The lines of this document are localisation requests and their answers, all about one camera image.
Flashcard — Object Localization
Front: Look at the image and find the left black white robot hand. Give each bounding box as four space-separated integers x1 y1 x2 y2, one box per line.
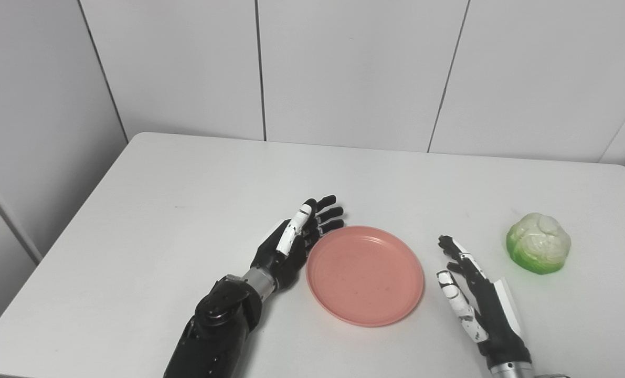
250 195 345 291

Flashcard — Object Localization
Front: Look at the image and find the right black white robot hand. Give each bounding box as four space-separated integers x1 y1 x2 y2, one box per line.
437 235 532 364

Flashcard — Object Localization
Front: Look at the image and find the pink plastic plate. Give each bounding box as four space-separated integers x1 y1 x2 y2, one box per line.
306 226 425 328

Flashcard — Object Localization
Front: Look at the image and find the green white toy cabbage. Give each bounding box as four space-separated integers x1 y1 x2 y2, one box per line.
506 213 571 275

